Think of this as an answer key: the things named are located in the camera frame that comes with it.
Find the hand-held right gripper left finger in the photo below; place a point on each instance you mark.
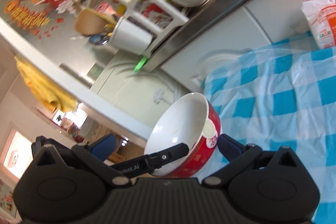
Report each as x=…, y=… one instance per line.
x=105, y=148

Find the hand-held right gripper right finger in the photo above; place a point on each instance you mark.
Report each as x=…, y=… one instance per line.
x=228, y=148

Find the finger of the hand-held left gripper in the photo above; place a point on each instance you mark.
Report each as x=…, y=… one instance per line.
x=170, y=153

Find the red bowl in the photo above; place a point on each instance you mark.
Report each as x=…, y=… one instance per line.
x=178, y=121

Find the blue checked plastic tablecloth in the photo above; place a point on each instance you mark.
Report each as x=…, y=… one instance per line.
x=275, y=98

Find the yellow cloth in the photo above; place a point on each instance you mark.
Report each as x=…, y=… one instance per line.
x=44, y=87

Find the green plastic tool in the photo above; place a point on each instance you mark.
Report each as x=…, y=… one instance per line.
x=140, y=64

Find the silver refrigerator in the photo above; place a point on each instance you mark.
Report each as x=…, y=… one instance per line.
x=65, y=56

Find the white utensil cup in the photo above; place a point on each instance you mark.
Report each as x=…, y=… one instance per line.
x=128, y=35

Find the white kitchen rack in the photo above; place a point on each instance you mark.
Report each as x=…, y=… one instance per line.
x=162, y=29

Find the white kitchen cabinet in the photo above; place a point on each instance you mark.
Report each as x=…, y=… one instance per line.
x=249, y=24

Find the printed cutting board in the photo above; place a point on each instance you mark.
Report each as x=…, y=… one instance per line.
x=157, y=19

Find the grey kitchen countertop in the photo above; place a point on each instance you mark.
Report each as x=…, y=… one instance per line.
x=223, y=3

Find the white printed plastic bag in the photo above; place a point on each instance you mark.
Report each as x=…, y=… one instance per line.
x=323, y=22

